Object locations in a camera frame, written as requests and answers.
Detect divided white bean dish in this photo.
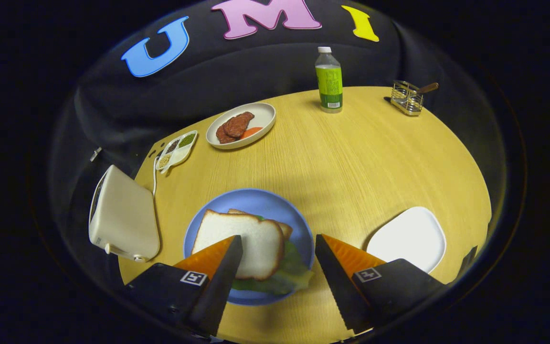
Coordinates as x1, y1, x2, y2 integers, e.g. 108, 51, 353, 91
157, 130, 199, 173

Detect green lettuce leaf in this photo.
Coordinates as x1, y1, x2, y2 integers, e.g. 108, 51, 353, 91
231, 215, 314, 295

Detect black backdrop cloth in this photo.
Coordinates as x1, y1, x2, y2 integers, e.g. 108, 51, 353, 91
48, 0, 512, 287

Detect metal wire utensil holder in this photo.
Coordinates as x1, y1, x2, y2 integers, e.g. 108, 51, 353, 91
391, 80, 424, 117

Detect white toaster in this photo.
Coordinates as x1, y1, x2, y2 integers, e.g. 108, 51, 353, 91
88, 165, 160, 263

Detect green label drink bottle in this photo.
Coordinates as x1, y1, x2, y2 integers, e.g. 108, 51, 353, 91
315, 46, 344, 114

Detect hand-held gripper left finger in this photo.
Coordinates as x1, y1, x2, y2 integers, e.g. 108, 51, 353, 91
125, 235, 243, 337

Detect brown meat pieces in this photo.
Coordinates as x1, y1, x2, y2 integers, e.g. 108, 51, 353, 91
216, 111, 255, 144

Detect blue plate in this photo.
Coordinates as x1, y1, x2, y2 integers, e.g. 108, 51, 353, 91
183, 188, 315, 306

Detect round white meat plate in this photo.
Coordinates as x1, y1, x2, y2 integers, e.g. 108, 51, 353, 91
206, 102, 276, 150

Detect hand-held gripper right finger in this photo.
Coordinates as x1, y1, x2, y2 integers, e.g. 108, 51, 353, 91
315, 234, 447, 333

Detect toasted bread slice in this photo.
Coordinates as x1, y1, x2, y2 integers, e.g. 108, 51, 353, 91
191, 209, 285, 281

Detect square white plate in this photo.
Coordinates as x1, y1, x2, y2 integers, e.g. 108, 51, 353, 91
366, 206, 447, 274

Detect bread slice with ham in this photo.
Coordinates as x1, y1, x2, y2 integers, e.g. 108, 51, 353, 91
228, 208, 293, 240

